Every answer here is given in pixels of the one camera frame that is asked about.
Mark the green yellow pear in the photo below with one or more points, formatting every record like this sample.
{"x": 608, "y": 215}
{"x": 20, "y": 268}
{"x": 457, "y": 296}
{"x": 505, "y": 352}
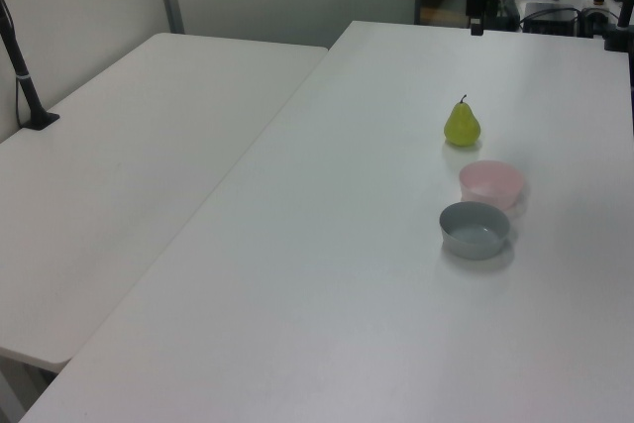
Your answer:
{"x": 462, "y": 128}

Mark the pink plastic bowl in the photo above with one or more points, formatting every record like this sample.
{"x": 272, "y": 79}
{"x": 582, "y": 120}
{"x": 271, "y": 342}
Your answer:
{"x": 488, "y": 184}

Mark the grey plastic bowl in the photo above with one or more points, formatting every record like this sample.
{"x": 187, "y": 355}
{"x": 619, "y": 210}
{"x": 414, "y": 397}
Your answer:
{"x": 473, "y": 235}

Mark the black electronics box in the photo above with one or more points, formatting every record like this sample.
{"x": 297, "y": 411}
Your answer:
{"x": 550, "y": 17}

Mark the black clamp pole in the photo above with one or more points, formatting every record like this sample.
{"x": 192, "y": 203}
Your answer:
{"x": 621, "y": 22}

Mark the white side table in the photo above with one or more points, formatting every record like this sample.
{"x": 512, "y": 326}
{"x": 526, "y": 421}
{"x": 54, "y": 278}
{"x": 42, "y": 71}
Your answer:
{"x": 124, "y": 170}

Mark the black camera pole with base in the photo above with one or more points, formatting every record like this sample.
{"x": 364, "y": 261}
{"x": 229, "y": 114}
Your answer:
{"x": 22, "y": 81}

